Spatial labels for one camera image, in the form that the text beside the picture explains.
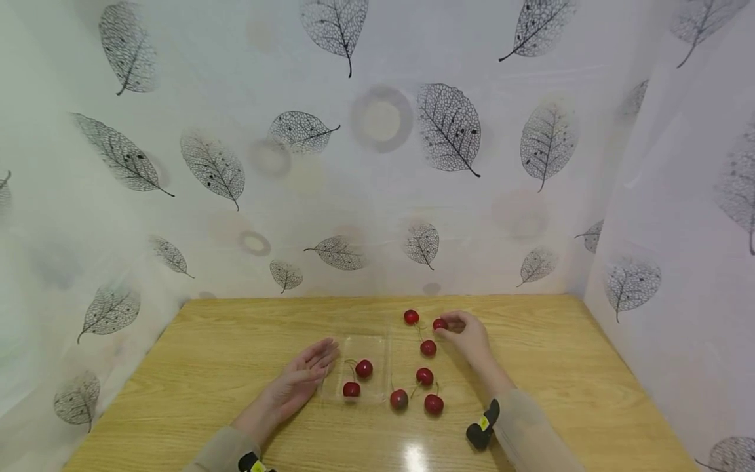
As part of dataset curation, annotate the person's left hand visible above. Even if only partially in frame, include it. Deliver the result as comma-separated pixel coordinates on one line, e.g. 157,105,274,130
246,337,341,439

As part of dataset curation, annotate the clear plastic tray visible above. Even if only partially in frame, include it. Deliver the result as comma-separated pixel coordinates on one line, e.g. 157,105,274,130
320,330,395,405

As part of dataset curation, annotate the black wrist band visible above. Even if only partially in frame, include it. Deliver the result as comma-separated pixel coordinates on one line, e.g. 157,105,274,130
465,398,501,452
237,452,277,472

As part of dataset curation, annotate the person's right forearm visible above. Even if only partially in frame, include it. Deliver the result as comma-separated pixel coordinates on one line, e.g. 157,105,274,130
488,388,586,472

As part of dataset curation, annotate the person's right hand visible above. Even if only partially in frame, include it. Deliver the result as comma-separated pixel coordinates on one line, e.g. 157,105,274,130
435,310,516,401

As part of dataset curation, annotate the person's left forearm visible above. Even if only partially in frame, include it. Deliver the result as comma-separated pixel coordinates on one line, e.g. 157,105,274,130
182,418,267,472

